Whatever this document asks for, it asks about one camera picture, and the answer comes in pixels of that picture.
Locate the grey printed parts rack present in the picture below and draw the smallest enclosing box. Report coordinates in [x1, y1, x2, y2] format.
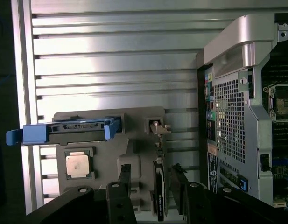
[52, 106, 168, 221]

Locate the silver CPU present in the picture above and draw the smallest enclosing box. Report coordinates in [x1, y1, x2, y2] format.
[65, 151, 90, 179]

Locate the open grey PC case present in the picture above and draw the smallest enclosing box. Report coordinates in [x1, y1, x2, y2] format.
[195, 13, 288, 208]

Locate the green motherboard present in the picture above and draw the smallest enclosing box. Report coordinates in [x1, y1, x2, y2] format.
[252, 63, 288, 208]

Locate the hard disk in blue carrier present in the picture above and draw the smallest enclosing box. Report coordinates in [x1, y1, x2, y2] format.
[6, 116, 121, 147]

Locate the CPU socket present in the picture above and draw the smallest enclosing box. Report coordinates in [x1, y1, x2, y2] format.
[262, 85, 288, 122]

